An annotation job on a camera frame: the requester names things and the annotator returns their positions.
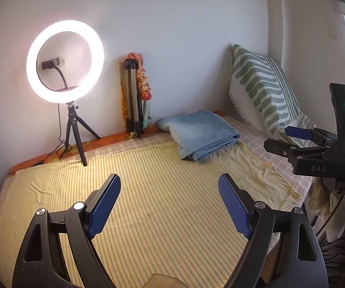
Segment yellow striped bed cover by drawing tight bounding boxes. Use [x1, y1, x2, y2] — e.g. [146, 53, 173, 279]
[0, 142, 302, 287]

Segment white lit ring light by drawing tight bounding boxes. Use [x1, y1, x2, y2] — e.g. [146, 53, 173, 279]
[25, 19, 105, 103]

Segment black ring light cable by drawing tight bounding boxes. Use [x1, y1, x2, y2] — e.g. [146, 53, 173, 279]
[29, 103, 71, 167]

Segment green white striped pillow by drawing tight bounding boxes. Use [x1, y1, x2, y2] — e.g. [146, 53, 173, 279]
[229, 44, 316, 148]

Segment clothes pile beside bed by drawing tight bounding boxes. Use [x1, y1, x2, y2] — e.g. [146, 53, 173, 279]
[305, 178, 345, 287]

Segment folded silver black tripod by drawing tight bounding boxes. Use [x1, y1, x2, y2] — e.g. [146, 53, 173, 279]
[121, 59, 144, 138]

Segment orange leaf-print mattress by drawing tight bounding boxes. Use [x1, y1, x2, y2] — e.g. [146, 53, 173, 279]
[8, 110, 227, 174]

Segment light blue denim pants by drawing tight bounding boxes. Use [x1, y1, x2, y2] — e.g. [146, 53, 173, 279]
[155, 110, 240, 162]

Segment small black tripod stand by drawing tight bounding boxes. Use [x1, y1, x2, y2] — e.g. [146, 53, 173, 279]
[59, 102, 101, 167]

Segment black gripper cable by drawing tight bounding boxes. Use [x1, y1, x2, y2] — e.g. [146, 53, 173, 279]
[314, 181, 345, 237]

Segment orange floral cloth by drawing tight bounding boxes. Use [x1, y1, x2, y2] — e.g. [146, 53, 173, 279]
[120, 52, 152, 133]

